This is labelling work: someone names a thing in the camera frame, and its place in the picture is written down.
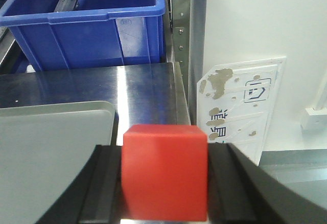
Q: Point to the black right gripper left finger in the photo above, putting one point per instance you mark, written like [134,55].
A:
[93,195]

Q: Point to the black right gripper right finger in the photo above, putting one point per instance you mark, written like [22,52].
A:
[241,192]

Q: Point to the red cube block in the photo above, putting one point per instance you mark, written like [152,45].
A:
[164,172]

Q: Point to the grey metal tray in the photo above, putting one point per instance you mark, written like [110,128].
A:
[43,149]

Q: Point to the front right blue bin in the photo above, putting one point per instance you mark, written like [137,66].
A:
[73,34]

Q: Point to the white torn wall sign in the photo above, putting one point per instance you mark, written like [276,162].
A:
[235,102]

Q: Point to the white wall bracket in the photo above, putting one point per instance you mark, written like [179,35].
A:
[313,118]

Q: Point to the steel shelf upright post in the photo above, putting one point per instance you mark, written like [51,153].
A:
[187,24]

